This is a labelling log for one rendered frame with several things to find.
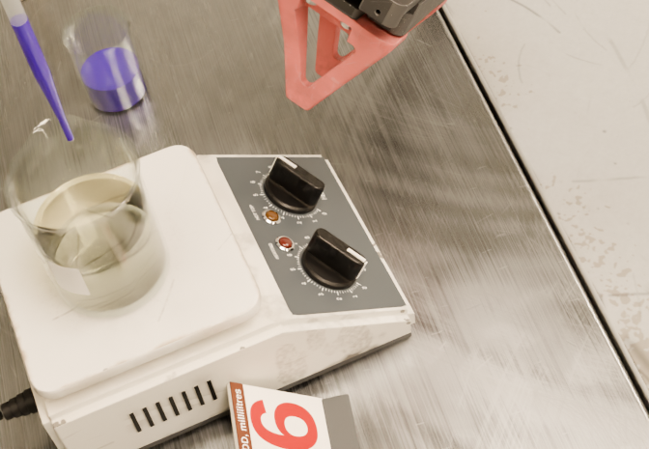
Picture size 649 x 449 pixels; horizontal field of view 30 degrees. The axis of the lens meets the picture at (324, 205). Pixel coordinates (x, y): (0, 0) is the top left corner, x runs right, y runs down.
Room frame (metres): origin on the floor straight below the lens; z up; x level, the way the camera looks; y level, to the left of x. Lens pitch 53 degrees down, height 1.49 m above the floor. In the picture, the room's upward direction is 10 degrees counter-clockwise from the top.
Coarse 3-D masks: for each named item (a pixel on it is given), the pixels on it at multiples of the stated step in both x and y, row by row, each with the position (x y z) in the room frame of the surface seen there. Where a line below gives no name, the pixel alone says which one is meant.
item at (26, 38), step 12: (24, 24) 0.36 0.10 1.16; (24, 36) 0.36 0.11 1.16; (24, 48) 0.36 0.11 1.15; (36, 48) 0.36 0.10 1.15; (36, 60) 0.36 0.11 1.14; (36, 72) 0.36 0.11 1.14; (48, 72) 0.36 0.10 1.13; (48, 84) 0.36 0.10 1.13; (48, 96) 0.36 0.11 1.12; (60, 108) 0.36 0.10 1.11; (60, 120) 0.36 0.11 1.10
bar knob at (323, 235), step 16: (320, 240) 0.37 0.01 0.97; (336, 240) 0.37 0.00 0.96; (304, 256) 0.37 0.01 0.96; (320, 256) 0.37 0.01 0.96; (336, 256) 0.36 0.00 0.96; (352, 256) 0.36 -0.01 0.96; (320, 272) 0.36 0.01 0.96; (336, 272) 0.36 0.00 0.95; (352, 272) 0.36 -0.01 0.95; (336, 288) 0.35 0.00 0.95
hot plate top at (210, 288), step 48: (192, 192) 0.40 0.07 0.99; (0, 240) 0.39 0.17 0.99; (192, 240) 0.37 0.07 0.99; (48, 288) 0.36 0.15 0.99; (192, 288) 0.34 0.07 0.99; (240, 288) 0.34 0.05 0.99; (48, 336) 0.33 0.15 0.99; (96, 336) 0.32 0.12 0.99; (144, 336) 0.32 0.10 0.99; (192, 336) 0.32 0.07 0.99; (48, 384) 0.30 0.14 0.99
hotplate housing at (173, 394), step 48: (240, 240) 0.38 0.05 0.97; (0, 288) 0.38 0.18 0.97; (240, 336) 0.32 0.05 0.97; (288, 336) 0.32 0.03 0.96; (336, 336) 0.33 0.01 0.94; (384, 336) 0.34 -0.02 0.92; (96, 384) 0.31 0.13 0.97; (144, 384) 0.31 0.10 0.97; (192, 384) 0.31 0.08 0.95; (288, 384) 0.32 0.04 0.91; (48, 432) 0.29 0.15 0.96; (96, 432) 0.29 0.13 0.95; (144, 432) 0.30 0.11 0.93
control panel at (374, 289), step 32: (224, 160) 0.44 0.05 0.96; (256, 160) 0.45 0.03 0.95; (320, 160) 0.46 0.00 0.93; (256, 192) 0.42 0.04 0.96; (256, 224) 0.39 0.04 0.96; (288, 224) 0.40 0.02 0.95; (320, 224) 0.40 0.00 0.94; (352, 224) 0.40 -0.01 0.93; (288, 256) 0.37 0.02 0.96; (288, 288) 0.35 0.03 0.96; (320, 288) 0.35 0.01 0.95; (352, 288) 0.35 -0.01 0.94; (384, 288) 0.36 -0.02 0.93
